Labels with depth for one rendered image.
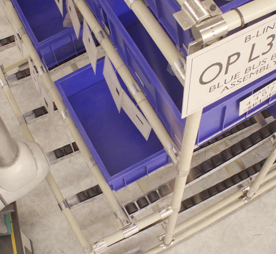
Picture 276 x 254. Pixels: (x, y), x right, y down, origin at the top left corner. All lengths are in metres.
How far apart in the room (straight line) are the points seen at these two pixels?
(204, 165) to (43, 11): 0.81
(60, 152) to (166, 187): 0.52
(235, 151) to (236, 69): 0.78
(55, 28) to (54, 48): 0.17
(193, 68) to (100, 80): 0.96
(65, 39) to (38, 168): 0.43
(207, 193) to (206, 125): 0.78
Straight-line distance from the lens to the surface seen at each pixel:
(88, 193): 1.95
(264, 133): 1.73
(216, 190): 2.05
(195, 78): 0.88
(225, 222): 2.40
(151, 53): 1.44
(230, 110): 1.28
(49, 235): 2.39
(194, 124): 1.08
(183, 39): 0.96
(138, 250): 2.22
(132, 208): 1.63
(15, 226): 2.09
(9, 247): 2.07
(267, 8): 0.85
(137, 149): 1.68
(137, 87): 1.41
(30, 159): 1.77
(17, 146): 1.76
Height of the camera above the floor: 2.30
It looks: 65 degrees down
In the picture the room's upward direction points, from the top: 2 degrees counter-clockwise
